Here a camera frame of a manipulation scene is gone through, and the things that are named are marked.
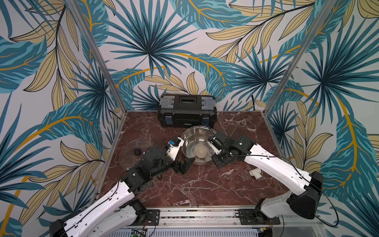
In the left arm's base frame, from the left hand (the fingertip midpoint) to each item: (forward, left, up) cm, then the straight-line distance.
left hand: (186, 155), depth 68 cm
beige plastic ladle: (+15, -9, -21) cm, 27 cm away
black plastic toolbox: (+37, +3, -8) cm, 38 cm away
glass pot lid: (+15, +37, -26) cm, 47 cm away
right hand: (+2, -15, -7) cm, 17 cm away
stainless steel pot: (+21, -5, -23) cm, 32 cm away
